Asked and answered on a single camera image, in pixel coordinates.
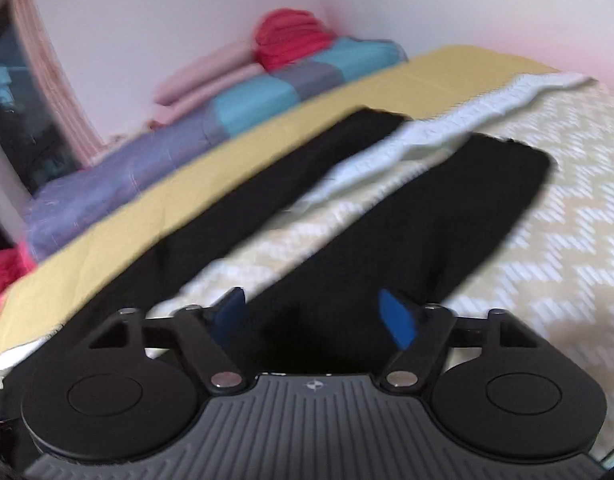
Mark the blue purple patchwork bed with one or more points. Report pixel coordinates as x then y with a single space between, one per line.
137 160

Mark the beige zigzag patterned blanket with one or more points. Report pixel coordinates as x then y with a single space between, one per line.
562 260

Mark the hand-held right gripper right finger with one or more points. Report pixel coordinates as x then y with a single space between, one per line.
394 316

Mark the red folded blanket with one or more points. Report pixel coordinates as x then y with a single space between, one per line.
292 40

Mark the black pants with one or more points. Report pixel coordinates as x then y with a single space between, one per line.
487 185

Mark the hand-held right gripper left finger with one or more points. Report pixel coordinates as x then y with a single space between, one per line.
230 311

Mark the red crumpled cloth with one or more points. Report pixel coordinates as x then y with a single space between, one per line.
4 272

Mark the pink curtain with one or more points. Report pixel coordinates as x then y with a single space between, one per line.
52 70

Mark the dark window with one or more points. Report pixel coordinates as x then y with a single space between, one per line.
22 110

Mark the yellow quilted blanket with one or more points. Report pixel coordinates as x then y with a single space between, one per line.
137 220

